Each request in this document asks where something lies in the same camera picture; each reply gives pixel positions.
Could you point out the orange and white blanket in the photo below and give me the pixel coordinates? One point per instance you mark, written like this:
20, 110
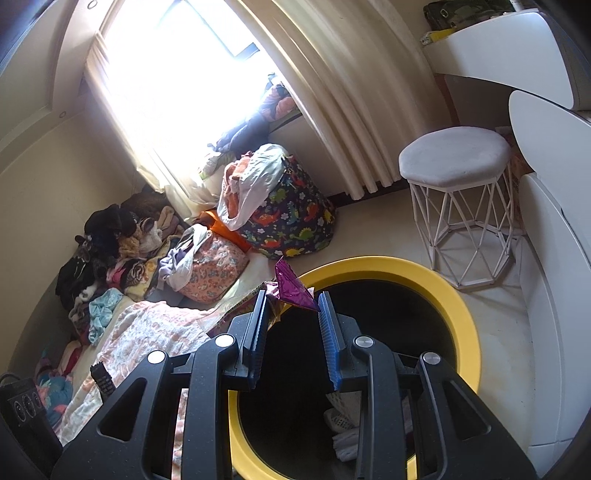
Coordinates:
152, 327

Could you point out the purple snack wrapper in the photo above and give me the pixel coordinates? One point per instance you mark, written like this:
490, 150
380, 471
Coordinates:
295, 293

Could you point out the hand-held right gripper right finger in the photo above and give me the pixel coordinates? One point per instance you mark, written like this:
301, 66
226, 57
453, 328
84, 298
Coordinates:
330, 341

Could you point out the pile of mixed clothes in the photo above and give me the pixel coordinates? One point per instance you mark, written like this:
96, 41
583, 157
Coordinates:
111, 230

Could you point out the white and purple clothes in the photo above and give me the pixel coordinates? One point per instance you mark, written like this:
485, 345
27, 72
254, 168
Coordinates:
178, 265

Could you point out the pink and white cloth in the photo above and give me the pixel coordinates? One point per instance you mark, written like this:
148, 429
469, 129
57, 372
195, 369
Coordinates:
69, 355

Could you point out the short cream curtain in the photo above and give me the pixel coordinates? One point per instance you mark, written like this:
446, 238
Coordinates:
99, 69

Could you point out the orange cloth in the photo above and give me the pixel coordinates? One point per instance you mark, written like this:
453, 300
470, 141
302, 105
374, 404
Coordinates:
226, 233

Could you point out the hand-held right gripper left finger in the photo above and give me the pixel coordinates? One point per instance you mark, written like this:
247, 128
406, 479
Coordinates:
258, 332

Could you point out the long white foam net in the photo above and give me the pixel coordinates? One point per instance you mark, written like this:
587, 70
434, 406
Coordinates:
346, 445

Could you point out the yellow box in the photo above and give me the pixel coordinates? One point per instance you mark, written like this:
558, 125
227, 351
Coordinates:
436, 36

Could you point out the clothes on window sill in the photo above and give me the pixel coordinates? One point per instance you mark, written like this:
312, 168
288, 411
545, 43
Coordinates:
244, 134

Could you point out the white plastic bag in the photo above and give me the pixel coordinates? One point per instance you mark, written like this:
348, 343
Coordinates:
258, 180

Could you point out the dark camouflage bag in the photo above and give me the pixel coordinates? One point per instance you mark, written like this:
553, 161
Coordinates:
461, 11

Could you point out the white desk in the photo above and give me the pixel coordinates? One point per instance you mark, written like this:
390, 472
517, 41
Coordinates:
554, 277

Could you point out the pink floral bag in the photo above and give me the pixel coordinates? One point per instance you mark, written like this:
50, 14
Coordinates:
217, 270

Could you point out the long cream curtain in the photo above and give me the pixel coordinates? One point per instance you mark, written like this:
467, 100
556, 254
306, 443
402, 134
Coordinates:
346, 92

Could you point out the black bin with yellow rim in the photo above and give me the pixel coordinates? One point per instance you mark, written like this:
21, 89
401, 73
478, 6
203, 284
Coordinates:
415, 277

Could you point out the blue pink floral cloth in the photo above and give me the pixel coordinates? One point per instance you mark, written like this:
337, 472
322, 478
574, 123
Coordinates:
53, 392

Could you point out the dinosaur print bag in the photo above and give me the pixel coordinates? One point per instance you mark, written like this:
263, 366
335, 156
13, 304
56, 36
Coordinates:
295, 217

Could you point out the light blue cloth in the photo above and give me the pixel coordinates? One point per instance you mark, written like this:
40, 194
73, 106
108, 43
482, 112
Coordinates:
106, 309

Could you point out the black remote control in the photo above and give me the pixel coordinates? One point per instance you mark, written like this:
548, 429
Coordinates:
102, 379

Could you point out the window with dark frame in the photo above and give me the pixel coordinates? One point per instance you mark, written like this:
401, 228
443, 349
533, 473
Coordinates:
184, 69

